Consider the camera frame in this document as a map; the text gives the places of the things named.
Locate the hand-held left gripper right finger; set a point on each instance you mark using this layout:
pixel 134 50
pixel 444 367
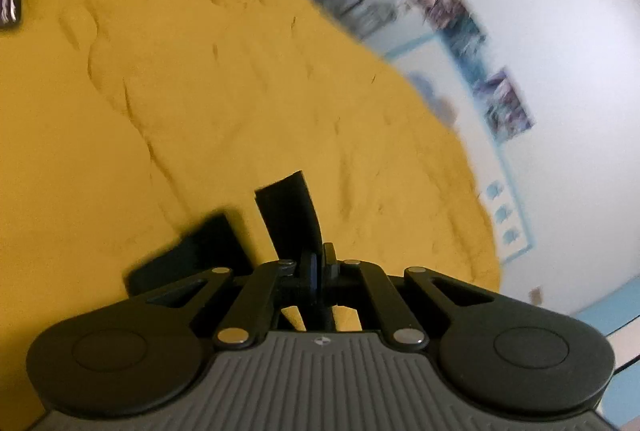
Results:
pixel 327 262

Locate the tan wall plate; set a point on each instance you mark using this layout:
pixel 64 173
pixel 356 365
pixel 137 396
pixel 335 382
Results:
pixel 536 296

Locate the black pants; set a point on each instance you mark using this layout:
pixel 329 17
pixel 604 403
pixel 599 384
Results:
pixel 290 211

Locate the white headboard with blue border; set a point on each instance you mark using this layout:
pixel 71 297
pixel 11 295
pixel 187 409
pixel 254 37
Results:
pixel 500 191

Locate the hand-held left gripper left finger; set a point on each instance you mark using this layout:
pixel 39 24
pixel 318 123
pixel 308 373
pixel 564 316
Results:
pixel 309 272

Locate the teal wall poster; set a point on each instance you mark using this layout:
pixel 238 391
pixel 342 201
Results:
pixel 467 43

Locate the purple and white wall poster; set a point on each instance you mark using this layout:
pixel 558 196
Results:
pixel 502 103

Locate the yellow blanket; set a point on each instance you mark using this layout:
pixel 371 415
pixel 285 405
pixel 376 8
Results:
pixel 175 101

